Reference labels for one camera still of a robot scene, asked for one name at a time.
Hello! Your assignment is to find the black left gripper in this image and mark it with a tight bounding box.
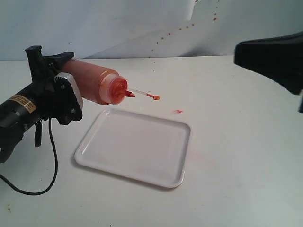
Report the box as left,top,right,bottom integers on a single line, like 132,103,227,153
25,46,74,120

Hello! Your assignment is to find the ketchup squeeze bottle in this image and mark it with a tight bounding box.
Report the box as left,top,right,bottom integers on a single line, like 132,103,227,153
62,59,161,105

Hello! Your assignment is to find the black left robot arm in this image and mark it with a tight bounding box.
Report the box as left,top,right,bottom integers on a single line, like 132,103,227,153
0,45,74,163

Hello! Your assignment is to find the white rectangular plastic tray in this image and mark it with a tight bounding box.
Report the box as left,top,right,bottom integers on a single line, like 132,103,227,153
74,108,191,189

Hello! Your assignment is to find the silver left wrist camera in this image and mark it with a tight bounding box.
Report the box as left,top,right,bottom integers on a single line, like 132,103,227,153
53,72,83,125

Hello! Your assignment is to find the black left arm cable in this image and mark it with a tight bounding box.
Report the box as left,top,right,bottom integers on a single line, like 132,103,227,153
0,117,59,196

